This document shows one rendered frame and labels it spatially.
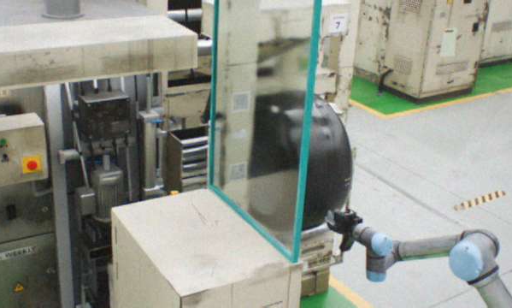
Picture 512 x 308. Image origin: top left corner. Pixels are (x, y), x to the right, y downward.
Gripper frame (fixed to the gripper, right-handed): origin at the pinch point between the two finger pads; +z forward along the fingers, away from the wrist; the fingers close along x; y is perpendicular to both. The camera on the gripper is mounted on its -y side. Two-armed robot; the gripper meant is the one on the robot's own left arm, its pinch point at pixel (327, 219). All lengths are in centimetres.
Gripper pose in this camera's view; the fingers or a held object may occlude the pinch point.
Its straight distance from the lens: 281.0
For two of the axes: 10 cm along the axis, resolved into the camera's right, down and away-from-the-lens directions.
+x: -8.6, 1.7, -4.8
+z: -5.0, -2.5, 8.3
